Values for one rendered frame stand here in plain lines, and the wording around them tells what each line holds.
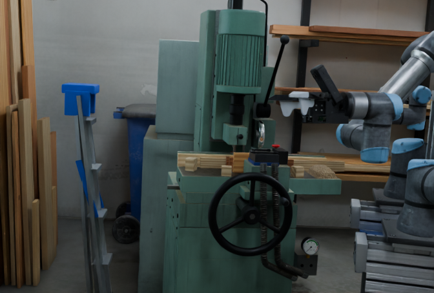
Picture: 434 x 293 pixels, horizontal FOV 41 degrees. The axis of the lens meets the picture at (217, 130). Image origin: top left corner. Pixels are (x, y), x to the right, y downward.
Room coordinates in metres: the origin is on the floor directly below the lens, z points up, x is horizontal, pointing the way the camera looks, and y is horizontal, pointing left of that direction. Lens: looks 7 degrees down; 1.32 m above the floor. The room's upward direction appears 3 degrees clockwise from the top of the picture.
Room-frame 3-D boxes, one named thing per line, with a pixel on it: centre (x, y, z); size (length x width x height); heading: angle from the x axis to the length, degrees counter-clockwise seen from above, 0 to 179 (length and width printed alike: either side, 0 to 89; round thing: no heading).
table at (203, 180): (2.14, -0.17, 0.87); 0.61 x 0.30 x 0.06; 100
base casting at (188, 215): (2.35, -0.05, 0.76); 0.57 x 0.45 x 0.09; 10
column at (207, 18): (2.52, -0.02, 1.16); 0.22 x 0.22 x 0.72; 10
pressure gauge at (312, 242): (2.06, -0.36, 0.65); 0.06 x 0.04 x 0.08; 100
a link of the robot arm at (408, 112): (2.54, -0.86, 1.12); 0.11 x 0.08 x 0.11; 93
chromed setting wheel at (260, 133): (2.38, -0.17, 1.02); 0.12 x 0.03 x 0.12; 10
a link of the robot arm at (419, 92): (2.54, -0.87, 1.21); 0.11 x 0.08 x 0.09; 3
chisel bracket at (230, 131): (2.25, -0.07, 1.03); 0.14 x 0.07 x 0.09; 10
